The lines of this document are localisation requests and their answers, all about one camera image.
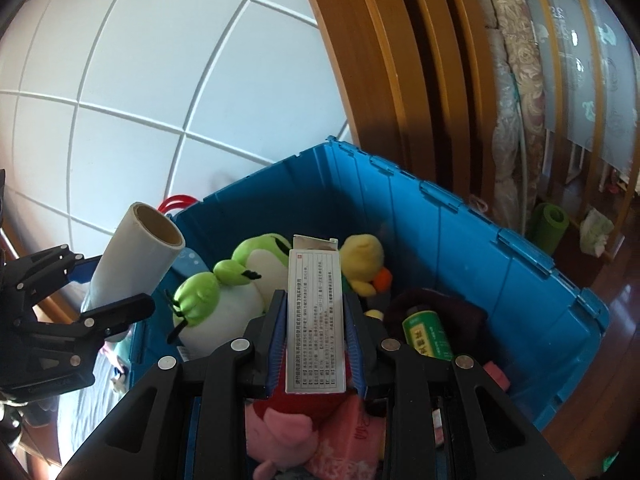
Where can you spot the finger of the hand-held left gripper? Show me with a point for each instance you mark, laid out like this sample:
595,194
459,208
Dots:
125,310
85,269

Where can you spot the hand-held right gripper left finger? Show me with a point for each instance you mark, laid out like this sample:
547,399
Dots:
273,367

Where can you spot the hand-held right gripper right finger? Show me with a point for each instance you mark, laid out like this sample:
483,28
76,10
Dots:
353,360

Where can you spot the white lint roller refill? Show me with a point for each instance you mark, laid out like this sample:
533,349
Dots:
130,260

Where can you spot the slim white medicine box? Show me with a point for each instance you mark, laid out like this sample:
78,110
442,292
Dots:
315,320

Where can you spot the brown bottle green label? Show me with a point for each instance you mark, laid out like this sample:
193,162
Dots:
425,335

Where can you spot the blue plastic storage crate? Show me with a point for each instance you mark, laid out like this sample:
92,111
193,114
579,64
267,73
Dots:
450,240

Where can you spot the pink pig plush red dress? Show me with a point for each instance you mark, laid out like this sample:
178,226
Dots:
280,425

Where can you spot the green frog plush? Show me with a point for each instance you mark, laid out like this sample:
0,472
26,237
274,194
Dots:
235,305

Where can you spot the pink printed packet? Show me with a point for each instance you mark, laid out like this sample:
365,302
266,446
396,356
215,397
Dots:
350,435

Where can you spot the yellow duck plush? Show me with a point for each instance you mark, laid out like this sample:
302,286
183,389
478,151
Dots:
362,260

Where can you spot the red plastic suitcase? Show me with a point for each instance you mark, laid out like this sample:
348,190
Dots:
170,203

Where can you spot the dark maroon cloth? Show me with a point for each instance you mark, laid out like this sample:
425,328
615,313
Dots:
465,320

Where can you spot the white padded headboard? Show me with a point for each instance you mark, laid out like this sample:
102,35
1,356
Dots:
150,85

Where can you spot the green rolled yoga mat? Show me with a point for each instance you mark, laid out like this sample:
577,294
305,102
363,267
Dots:
547,227

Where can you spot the white crumpled cloth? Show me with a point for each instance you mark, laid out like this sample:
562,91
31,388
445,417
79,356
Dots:
597,230

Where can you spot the floral patterned rolled quilt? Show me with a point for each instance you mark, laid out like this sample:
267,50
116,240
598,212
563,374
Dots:
515,85

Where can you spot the frosted glass sliding door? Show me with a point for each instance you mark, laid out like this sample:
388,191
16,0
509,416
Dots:
590,60

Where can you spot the wooden headboard frame post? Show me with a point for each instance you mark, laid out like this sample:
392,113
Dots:
380,85

